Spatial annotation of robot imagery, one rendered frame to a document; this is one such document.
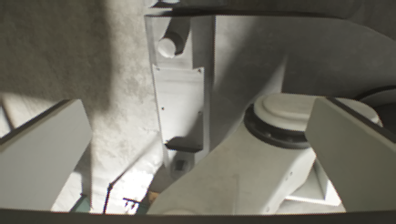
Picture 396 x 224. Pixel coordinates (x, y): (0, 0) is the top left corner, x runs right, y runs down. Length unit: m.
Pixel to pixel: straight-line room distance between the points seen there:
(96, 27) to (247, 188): 0.68
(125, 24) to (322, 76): 0.58
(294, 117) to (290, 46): 0.17
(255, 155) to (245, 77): 0.21
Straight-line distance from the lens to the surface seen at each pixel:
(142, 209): 1.30
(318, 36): 0.47
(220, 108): 0.52
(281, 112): 0.35
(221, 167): 0.30
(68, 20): 0.85
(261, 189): 0.28
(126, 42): 0.73
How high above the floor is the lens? 0.61
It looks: 56 degrees down
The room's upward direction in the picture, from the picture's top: 158 degrees counter-clockwise
